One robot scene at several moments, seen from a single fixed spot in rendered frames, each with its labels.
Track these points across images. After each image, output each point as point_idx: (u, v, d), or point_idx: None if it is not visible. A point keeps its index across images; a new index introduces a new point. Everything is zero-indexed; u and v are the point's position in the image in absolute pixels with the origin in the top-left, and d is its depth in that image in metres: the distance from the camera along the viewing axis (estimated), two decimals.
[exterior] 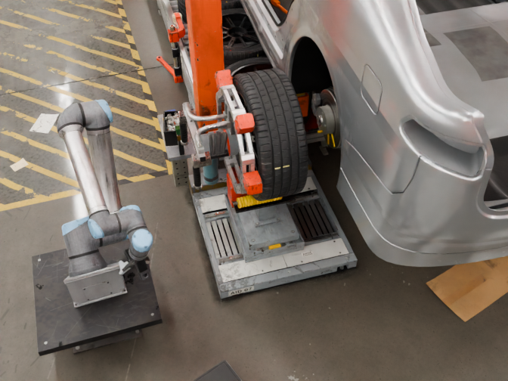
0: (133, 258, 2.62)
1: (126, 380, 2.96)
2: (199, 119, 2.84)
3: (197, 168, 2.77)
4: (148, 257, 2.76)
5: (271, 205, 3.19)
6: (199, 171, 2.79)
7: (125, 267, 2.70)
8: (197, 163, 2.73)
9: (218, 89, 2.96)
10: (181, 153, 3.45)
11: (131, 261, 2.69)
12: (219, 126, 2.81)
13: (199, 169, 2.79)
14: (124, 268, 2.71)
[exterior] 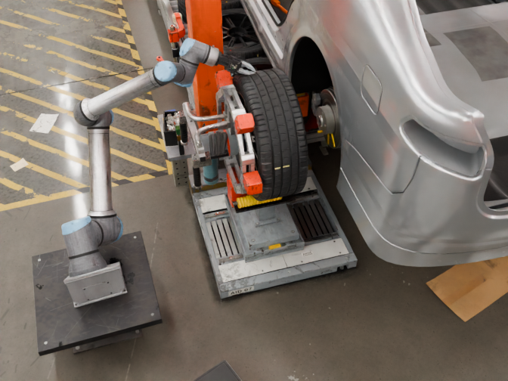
0: None
1: (126, 380, 2.96)
2: (199, 119, 2.84)
3: (197, 168, 2.77)
4: (236, 75, 2.82)
5: (271, 205, 3.19)
6: (199, 171, 2.79)
7: (242, 57, 2.80)
8: (197, 163, 2.73)
9: (218, 89, 2.96)
10: (181, 153, 3.45)
11: (230, 57, 2.78)
12: (219, 126, 2.81)
13: (199, 169, 2.79)
14: (244, 59, 2.81)
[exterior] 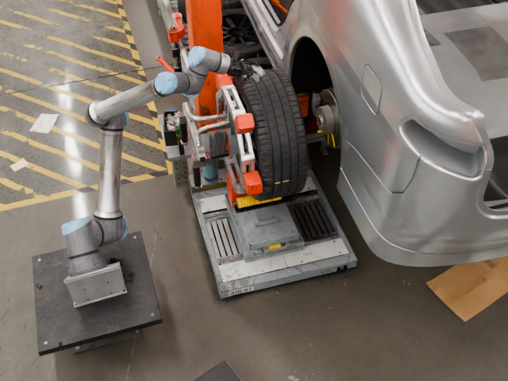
0: (226, 54, 2.53)
1: (126, 380, 2.96)
2: (199, 119, 2.84)
3: (197, 168, 2.77)
4: None
5: (271, 205, 3.19)
6: (199, 171, 2.79)
7: (253, 60, 2.60)
8: (197, 163, 2.73)
9: (218, 89, 2.96)
10: (181, 153, 3.45)
11: (241, 62, 2.57)
12: (219, 126, 2.81)
13: (199, 169, 2.79)
14: (255, 62, 2.61)
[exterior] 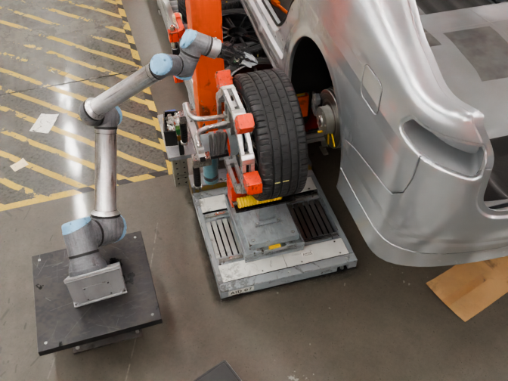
0: None
1: (126, 380, 2.96)
2: (199, 119, 2.84)
3: (197, 168, 2.77)
4: (237, 66, 2.72)
5: (271, 205, 3.19)
6: (199, 171, 2.79)
7: (245, 48, 2.68)
8: (197, 163, 2.73)
9: (218, 89, 2.96)
10: (181, 153, 3.45)
11: (233, 48, 2.66)
12: (219, 126, 2.81)
13: (199, 169, 2.79)
14: (247, 50, 2.69)
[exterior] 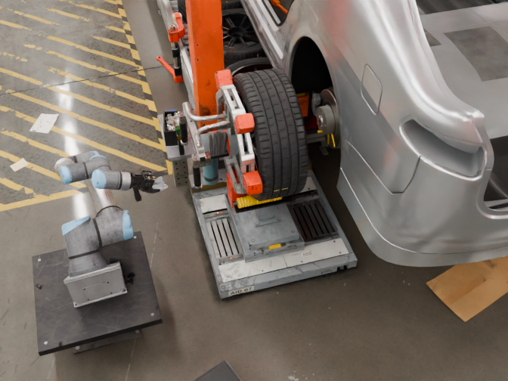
0: None
1: (126, 380, 2.96)
2: (199, 119, 2.84)
3: (197, 168, 2.77)
4: (153, 191, 2.89)
5: (271, 205, 3.19)
6: (199, 171, 2.79)
7: None
8: (197, 163, 2.73)
9: (218, 89, 2.96)
10: (181, 153, 3.45)
11: None
12: (219, 126, 2.81)
13: (199, 169, 2.79)
14: None
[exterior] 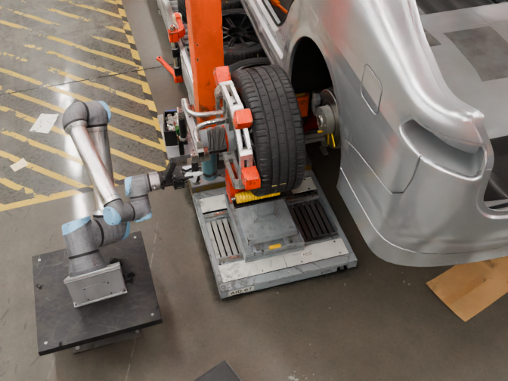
0: (158, 181, 2.78)
1: (126, 380, 2.96)
2: (198, 115, 2.86)
3: (196, 164, 2.79)
4: (181, 166, 2.87)
5: (269, 200, 3.21)
6: (197, 166, 2.81)
7: (185, 179, 2.80)
8: (196, 159, 2.75)
9: (216, 85, 2.98)
10: (181, 153, 3.45)
11: (174, 179, 2.81)
12: (218, 122, 2.83)
13: (198, 165, 2.81)
14: (188, 178, 2.80)
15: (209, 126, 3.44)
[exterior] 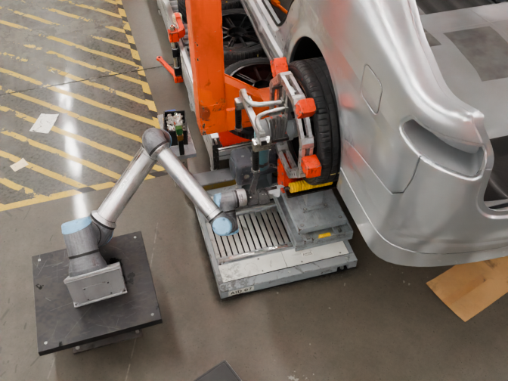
0: (244, 192, 2.96)
1: (126, 380, 2.96)
2: (258, 105, 2.92)
3: (257, 153, 2.84)
4: None
5: (321, 190, 3.27)
6: (258, 155, 2.86)
7: (270, 188, 2.98)
8: (258, 147, 2.81)
9: (273, 76, 3.03)
10: (181, 153, 3.45)
11: (259, 192, 2.98)
12: (277, 112, 2.89)
13: (258, 153, 2.87)
14: (272, 187, 2.98)
15: (209, 126, 3.44)
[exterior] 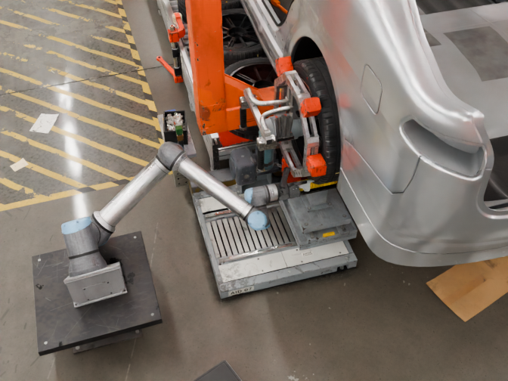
0: (275, 187, 2.99)
1: (126, 380, 2.96)
2: (263, 104, 2.92)
3: (262, 151, 2.85)
4: None
5: (325, 189, 3.27)
6: (263, 153, 2.87)
7: (300, 183, 3.00)
8: (263, 146, 2.81)
9: (278, 75, 3.04)
10: None
11: (289, 186, 3.01)
12: (283, 110, 2.89)
13: (264, 153, 2.87)
14: (302, 182, 3.01)
15: (209, 126, 3.44)
